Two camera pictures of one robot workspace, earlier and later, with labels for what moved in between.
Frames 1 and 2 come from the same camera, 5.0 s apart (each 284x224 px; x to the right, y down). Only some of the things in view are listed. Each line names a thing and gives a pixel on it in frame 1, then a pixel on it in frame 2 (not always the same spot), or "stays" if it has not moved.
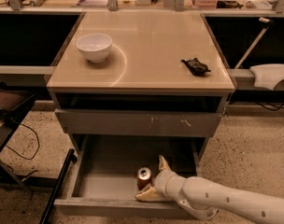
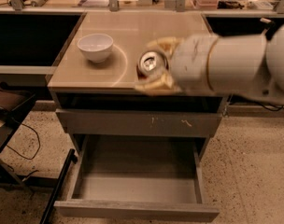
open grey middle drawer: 105,175 stays
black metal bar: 72,159 stays
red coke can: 143,177 → 151,64
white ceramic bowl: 94,47 stays
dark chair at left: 8,106 stays
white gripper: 163,180 → 191,64
